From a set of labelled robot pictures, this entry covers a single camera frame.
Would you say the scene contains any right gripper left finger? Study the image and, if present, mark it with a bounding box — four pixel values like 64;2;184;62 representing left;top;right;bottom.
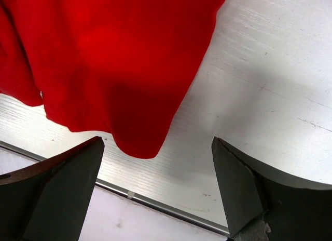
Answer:
1;137;104;241

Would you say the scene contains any red t shirt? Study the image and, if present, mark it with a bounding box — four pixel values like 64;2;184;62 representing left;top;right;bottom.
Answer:
1;0;225;159

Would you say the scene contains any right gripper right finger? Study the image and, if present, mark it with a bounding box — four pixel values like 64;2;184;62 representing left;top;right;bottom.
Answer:
212;137;331;240

